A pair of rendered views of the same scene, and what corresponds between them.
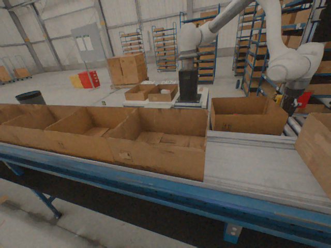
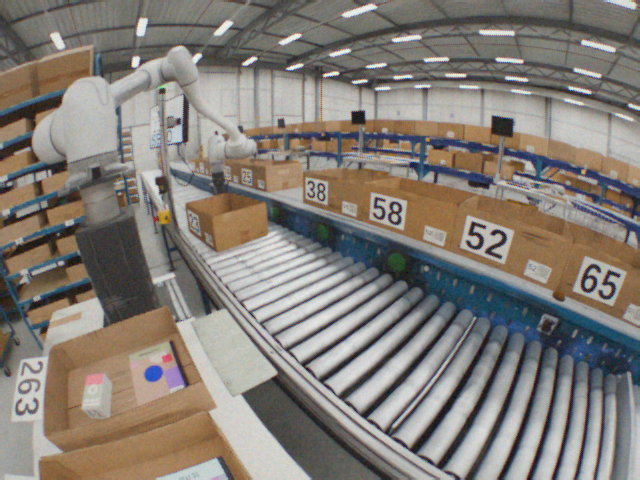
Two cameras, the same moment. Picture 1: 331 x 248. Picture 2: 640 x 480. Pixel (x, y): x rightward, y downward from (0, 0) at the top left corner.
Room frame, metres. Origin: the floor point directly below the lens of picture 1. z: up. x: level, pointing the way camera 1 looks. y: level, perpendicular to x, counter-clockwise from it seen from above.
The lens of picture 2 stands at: (1.71, 0.39, 1.22)
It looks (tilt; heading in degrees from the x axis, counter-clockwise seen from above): 23 degrees down; 206
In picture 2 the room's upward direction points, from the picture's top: straight up
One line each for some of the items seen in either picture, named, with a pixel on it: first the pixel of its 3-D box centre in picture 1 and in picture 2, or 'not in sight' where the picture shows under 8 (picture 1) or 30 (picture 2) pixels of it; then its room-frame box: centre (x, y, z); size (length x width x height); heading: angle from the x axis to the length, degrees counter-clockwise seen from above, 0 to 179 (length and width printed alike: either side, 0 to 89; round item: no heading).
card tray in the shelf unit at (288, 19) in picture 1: (300, 17); (13, 166); (1.83, -1.72, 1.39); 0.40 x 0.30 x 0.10; 155
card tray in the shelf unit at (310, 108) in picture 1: (295, 101); (93, 259); (1.38, -1.55, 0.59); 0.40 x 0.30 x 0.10; 155
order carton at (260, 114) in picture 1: (241, 115); (223, 218); (0.84, -0.58, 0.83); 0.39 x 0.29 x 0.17; 73
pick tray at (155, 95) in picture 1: (164, 92); (117, 378); (1.70, -0.11, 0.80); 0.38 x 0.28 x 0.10; 157
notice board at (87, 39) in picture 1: (94, 61); not in sight; (5.33, 1.92, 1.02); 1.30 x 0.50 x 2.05; 55
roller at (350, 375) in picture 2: not in sight; (394, 338); (1.19, 0.36, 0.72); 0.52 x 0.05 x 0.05; 157
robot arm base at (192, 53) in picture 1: (185, 53); (94, 167); (1.52, -0.35, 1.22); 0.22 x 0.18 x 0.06; 78
